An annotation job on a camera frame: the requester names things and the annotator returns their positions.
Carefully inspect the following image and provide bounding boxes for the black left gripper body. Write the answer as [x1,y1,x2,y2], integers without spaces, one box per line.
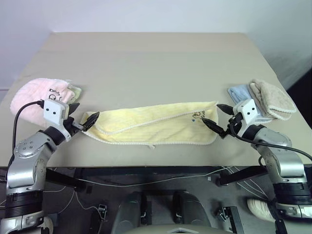
[63,116,85,141]

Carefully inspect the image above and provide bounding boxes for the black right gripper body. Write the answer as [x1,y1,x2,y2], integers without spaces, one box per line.
[219,113,244,139]

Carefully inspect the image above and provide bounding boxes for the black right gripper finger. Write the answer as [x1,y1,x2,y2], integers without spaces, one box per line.
[201,117,224,136]
[216,103,234,116]

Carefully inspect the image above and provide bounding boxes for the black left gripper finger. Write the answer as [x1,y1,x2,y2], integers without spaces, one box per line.
[68,102,81,116]
[81,111,101,132]

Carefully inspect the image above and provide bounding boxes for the yellow towel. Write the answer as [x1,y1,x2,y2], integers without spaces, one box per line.
[83,100,219,150]

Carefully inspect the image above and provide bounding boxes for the light green folded towel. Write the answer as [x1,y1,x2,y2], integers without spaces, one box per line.
[67,83,83,104]

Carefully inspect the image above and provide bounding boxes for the light blue folded towel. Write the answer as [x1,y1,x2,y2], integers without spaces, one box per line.
[227,84,269,123]

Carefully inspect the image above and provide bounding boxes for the pink folded towel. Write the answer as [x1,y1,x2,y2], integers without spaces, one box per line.
[9,78,75,128]

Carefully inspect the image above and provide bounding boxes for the beige folded towel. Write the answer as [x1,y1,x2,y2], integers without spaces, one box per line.
[248,78,297,121]

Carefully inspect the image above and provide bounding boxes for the dark grey rounded shape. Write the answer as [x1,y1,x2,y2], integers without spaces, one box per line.
[114,191,148,231]
[172,190,212,228]

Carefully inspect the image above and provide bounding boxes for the white ribbed shoe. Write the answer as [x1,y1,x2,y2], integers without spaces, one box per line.
[246,197,275,223]

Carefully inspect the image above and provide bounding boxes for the grey robot torso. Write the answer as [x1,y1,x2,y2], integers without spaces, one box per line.
[125,225,221,234]

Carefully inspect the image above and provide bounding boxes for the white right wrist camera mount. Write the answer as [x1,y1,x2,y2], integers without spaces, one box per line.
[233,98,259,128]

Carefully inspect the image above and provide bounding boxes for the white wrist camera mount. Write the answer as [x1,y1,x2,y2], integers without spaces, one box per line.
[233,98,259,128]
[42,99,71,128]

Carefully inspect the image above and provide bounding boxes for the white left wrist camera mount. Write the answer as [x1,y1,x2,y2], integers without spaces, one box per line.
[42,99,71,128]

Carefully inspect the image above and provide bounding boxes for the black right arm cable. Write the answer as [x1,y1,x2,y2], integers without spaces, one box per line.
[228,118,312,164]

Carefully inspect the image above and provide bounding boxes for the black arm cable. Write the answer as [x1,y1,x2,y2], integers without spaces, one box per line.
[6,99,45,171]
[228,118,312,164]

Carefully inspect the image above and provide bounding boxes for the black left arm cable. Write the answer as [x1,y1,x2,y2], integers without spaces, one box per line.
[6,99,45,171]

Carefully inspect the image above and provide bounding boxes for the black metal table frame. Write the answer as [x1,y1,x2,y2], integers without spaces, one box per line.
[45,165,269,194]

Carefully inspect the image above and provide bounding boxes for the thin white cable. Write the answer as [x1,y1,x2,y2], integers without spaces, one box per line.
[73,167,236,188]

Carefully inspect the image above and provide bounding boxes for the small black floor bracket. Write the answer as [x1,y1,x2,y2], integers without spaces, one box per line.
[97,204,109,218]

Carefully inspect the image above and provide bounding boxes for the large black floor bracket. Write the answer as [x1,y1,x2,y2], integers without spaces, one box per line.
[214,205,245,234]

